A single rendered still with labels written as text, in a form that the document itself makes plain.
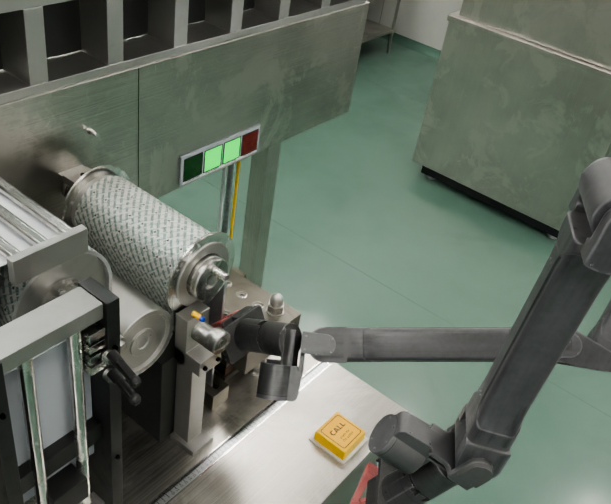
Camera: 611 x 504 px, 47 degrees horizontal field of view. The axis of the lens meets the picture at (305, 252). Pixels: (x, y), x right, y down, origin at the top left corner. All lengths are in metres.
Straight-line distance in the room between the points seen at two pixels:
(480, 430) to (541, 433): 1.96
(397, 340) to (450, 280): 2.24
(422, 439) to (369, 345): 0.26
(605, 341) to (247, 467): 0.64
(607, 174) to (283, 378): 0.63
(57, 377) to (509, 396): 0.52
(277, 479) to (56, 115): 0.73
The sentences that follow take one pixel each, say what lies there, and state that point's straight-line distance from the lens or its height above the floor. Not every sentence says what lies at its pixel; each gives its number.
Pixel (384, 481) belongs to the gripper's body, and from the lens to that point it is 1.04.
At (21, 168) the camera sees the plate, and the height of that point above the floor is 1.32.
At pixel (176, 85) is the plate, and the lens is 1.42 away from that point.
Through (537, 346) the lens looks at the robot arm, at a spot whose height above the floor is 1.46.
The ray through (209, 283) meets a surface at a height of 1.25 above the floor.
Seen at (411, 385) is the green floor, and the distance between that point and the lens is 2.82.
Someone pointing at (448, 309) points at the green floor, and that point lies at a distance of 3.22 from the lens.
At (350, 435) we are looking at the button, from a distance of 1.37.
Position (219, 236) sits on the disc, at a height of 1.31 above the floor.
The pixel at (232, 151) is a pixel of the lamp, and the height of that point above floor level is 1.18.
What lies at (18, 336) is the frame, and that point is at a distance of 0.77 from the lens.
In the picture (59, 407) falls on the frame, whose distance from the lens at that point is 0.91.
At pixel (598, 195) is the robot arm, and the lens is 0.72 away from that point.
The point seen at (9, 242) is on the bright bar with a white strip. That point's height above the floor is 1.44.
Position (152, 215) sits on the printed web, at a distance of 1.16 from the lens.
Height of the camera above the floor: 1.97
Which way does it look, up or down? 36 degrees down
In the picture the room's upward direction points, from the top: 10 degrees clockwise
